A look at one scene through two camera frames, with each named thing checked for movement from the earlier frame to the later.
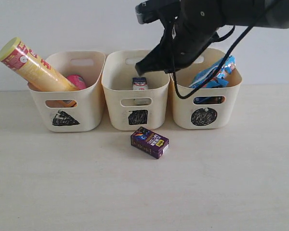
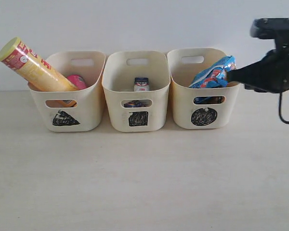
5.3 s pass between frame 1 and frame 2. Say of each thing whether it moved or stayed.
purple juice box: moved
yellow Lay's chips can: stayed
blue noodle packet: stayed
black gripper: moved
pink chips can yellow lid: stayed
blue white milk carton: stayed
